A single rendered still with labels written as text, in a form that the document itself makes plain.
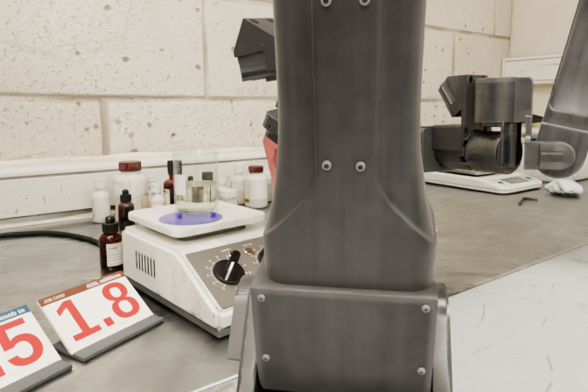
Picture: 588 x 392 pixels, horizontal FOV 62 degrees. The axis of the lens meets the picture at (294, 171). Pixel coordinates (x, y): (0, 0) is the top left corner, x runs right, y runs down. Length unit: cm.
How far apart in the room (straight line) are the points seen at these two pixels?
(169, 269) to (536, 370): 34
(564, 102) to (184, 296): 50
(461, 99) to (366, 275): 56
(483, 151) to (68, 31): 75
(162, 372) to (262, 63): 28
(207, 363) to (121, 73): 72
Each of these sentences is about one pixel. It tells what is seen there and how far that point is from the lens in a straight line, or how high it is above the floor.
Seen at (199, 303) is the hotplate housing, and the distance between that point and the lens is 48.
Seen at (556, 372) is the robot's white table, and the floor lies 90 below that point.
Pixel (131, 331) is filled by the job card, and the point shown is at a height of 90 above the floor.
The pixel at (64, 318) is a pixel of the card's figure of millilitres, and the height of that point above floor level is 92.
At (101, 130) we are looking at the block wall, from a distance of 103.
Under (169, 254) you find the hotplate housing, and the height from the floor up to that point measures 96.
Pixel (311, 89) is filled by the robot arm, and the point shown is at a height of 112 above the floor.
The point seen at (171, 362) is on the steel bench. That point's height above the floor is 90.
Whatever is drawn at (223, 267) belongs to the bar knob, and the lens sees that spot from 49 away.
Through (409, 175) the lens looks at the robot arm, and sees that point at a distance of 16.
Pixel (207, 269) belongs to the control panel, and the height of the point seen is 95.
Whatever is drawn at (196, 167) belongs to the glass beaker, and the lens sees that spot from 55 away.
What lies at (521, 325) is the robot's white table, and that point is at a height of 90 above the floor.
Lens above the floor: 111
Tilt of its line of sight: 8 degrees down
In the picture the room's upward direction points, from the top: straight up
